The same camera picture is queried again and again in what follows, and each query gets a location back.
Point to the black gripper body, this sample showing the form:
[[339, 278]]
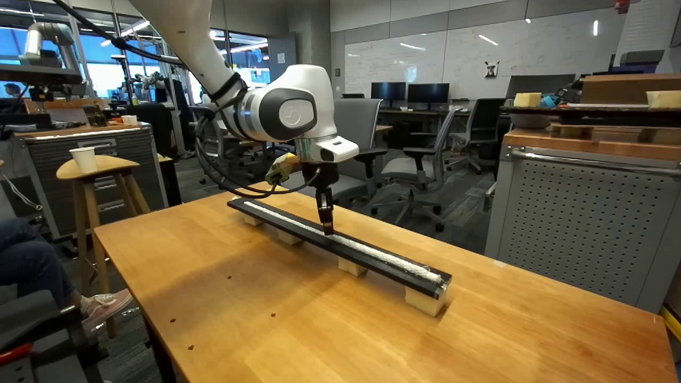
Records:
[[323, 176]]

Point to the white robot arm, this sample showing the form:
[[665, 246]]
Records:
[[185, 36]]

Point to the small wooden support block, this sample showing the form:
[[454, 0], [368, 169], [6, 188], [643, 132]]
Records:
[[289, 237], [253, 220], [350, 266], [425, 300]]

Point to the grey office chair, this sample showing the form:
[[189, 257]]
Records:
[[363, 125], [407, 166]]

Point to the black office chair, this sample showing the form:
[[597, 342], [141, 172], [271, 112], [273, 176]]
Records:
[[36, 358], [487, 121]]

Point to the small white container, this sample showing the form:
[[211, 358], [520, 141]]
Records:
[[128, 121]]

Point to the yellow foam block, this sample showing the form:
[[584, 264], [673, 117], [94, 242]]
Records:
[[529, 100], [665, 98]]

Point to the wooden stool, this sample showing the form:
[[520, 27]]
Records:
[[97, 169]]

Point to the white pink sneaker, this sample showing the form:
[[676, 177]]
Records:
[[108, 308]]

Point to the white paper cup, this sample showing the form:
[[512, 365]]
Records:
[[85, 159]]

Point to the grey perforated metal cabinet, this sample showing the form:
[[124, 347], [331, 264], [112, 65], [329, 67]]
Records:
[[589, 226]]

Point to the grey drawer unit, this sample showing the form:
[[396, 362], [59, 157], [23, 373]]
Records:
[[43, 150]]

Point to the person leg in jeans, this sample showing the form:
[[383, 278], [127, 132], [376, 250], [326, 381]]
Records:
[[29, 263]]

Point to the wooden box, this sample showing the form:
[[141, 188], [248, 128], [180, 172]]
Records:
[[625, 87]]

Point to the white lamp head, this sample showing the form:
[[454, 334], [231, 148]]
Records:
[[34, 44]]

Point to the black machine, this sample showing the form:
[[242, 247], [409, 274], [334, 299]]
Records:
[[641, 60]]

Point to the yellow bar near floor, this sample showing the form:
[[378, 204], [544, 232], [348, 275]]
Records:
[[671, 324]]

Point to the long black slotted rail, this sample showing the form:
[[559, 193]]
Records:
[[396, 271]]

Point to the small wall poster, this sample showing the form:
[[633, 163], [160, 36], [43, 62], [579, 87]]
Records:
[[492, 69]]

